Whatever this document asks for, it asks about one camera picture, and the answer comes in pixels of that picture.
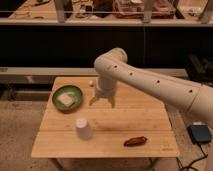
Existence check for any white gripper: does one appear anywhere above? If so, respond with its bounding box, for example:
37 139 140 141
89 77 116 108

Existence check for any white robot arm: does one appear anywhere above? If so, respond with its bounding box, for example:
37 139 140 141
89 48 213 129

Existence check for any green bowl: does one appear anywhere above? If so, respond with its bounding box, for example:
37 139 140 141
52 85 83 112

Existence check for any white paper cup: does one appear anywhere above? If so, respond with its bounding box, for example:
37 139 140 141
75 117 92 140

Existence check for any beige sponge block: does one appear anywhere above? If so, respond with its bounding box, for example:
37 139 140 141
58 93 75 107

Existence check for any wooden table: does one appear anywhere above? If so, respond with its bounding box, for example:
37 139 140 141
31 77 179 159

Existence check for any red tray on shelf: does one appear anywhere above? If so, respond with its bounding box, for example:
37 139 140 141
113 0 175 19

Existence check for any blue foot pedal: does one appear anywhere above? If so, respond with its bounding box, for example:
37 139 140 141
187 125 212 144

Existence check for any black floor cable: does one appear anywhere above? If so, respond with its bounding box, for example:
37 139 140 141
175 142 209 171

